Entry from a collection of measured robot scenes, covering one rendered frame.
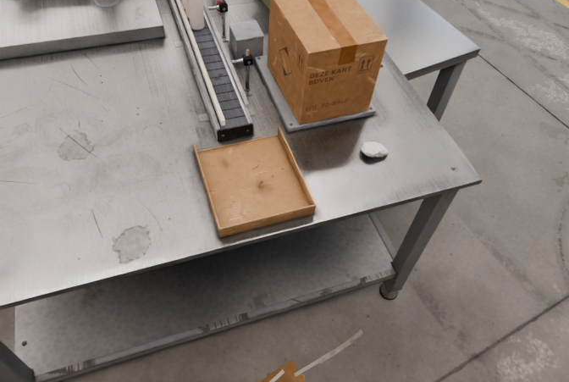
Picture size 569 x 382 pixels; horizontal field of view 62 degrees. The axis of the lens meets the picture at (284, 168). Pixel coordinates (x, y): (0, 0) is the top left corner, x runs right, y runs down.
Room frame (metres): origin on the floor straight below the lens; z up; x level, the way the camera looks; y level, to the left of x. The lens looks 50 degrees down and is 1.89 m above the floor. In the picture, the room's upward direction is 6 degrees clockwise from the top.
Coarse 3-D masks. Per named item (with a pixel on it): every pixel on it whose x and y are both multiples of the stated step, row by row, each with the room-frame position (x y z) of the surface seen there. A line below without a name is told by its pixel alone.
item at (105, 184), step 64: (256, 0) 1.74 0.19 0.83; (0, 64) 1.19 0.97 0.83; (64, 64) 1.22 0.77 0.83; (128, 64) 1.26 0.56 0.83; (384, 64) 1.41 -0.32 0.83; (0, 128) 0.91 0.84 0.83; (64, 128) 0.94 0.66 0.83; (128, 128) 0.97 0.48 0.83; (192, 128) 1.00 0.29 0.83; (256, 128) 1.02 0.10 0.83; (320, 128) 1.05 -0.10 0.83; (384, 128) 1.08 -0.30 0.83; (0, 192) 0.69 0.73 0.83; (64, 192) 0.71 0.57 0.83; (128, 192) 0.74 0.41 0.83; (192, 192) 0.76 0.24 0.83; (320, 192) 0.80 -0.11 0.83; (384, 192) 0.83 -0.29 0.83; (0, 256) 0.51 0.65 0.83; (64, 256) 0.53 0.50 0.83; (128, 256) 0.55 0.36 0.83; (192, 256) 0.57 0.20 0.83
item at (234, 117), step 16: (192, 32) 1.41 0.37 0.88; (208, 32) 1.42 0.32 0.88; (192, 48) 1.32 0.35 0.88; (208, 48) 1.33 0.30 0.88; (208, 64) 1.24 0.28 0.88; (224, 80) 1.17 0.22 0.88; (224, 96) 1.10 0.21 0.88; (224, 112) 1.03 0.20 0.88; (240, 112) 1.04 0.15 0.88; (224, 128) 0.96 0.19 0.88
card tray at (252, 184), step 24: (240, 144) 0.95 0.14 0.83; (264, 144) 0.96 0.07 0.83; (216, 168) 0.85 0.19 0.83; (240, 168) 0.86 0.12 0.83; (264, 168) 0.87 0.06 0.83; (288, 168) 0.88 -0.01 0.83; (216, 192) 0.76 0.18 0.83; (240, 192) 0.77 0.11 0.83; (264, 192) 0.78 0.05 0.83; (288, 192) 0.79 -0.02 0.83; (216, 216) 0.66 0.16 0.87; (240, 216) 0.70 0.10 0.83; (264, 216) 0.70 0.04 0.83; (288, 216) 0.70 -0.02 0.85
